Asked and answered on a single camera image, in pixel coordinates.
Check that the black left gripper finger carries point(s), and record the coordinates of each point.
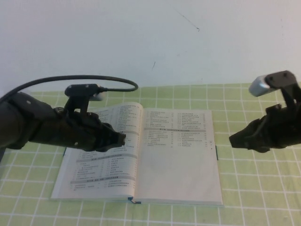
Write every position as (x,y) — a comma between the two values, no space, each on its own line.
(117,135)
(113,144)

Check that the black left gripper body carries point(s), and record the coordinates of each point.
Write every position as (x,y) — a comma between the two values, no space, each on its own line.
(82,131)

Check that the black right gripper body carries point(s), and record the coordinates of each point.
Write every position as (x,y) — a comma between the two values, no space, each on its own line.
(279,131)

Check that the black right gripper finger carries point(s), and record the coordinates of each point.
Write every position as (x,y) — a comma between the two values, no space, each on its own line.
(242,143)
(244,133)

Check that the hardcover technical book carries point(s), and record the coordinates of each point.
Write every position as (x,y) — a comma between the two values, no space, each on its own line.
(176,164)

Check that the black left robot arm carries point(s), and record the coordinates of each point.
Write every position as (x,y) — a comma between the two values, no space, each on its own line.
(23,122)

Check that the green white checked tablecloth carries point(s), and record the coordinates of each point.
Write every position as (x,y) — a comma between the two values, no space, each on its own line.
(258,188)

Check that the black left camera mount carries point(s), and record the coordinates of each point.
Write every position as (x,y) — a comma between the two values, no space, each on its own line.
(80,94)

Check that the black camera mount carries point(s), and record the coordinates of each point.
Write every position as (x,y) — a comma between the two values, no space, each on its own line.
(284,82)
(80,94)

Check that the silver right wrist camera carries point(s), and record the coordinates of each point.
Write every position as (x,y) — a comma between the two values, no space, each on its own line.
(258,86)

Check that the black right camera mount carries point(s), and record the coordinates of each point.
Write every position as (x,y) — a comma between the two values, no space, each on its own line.
(284,82)

